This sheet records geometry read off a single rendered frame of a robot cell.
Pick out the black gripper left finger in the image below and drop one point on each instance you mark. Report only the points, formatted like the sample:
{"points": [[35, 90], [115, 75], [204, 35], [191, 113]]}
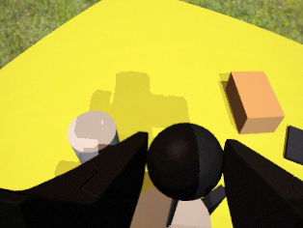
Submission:
{"points": [[100, 193]]}

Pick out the grey rectangular block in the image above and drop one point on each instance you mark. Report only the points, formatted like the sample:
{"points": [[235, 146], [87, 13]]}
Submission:
{"points": [[294, 147]]}

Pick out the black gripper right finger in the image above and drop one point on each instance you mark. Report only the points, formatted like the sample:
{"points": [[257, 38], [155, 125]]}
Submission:
{"points": [[260, 194]]}

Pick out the brown cylinder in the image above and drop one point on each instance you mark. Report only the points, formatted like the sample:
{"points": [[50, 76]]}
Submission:
{"points": [[92, 133]]}

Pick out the orange block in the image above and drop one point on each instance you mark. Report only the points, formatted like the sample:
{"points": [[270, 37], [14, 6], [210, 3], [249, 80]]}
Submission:
{"points": [[253, 102]]}

